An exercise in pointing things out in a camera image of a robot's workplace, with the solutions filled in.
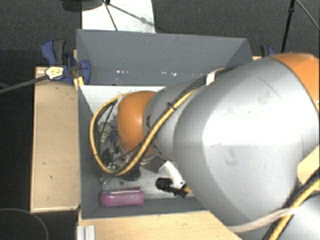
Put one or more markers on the pale wood board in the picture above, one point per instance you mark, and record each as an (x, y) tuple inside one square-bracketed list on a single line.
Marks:
[(55, 134)]

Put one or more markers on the purple flat case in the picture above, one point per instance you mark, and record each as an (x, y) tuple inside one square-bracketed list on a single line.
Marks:
[(122, 198)]

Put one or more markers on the grey metal bin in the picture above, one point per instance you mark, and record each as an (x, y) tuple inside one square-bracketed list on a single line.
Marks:
[(150, 54)]

